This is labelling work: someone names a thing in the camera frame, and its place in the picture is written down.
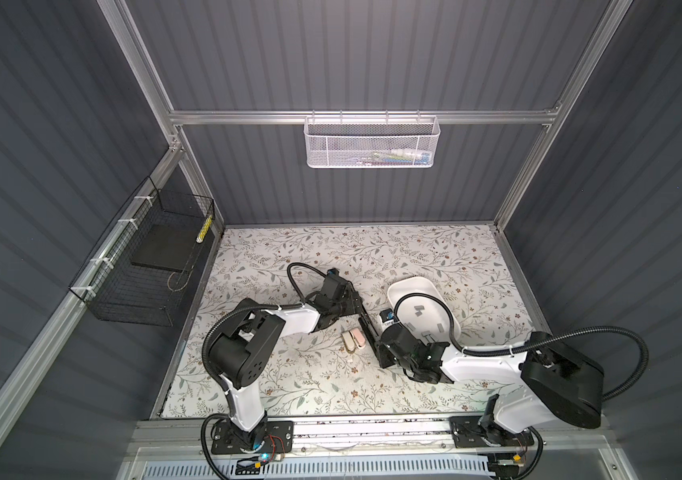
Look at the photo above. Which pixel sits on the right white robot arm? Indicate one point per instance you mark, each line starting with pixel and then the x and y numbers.
pixel 552 381

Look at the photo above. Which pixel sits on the yellow marker pen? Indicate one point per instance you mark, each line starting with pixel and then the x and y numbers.
pixel 204 229

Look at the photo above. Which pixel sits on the white oval plastic tray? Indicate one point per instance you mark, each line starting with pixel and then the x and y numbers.
pixel 423 317

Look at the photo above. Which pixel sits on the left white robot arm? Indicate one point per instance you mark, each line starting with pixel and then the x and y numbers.
pixel 237 349

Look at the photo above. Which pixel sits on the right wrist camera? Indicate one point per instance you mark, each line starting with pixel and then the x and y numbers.
pixel 387 317

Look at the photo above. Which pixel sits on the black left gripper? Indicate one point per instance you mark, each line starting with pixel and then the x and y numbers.
pixel 353 303

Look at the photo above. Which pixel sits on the black foam pad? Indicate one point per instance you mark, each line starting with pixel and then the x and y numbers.
pixel 167 248

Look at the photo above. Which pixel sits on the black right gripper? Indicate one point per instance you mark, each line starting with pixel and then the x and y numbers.
pixel 381 352

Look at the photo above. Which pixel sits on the white wire mesh basket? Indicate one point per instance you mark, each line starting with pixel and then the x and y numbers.
pixel 383 142

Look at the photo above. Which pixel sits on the pink mini stapler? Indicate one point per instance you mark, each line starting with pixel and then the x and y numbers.
pixel 359 338

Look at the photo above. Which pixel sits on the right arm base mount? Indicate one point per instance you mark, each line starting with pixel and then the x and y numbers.
pixel 476 431

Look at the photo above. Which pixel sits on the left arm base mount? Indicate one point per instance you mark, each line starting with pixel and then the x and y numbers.
pixel 273 437

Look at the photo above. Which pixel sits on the black wire basket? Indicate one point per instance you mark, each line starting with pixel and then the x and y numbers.
pixel 114 290

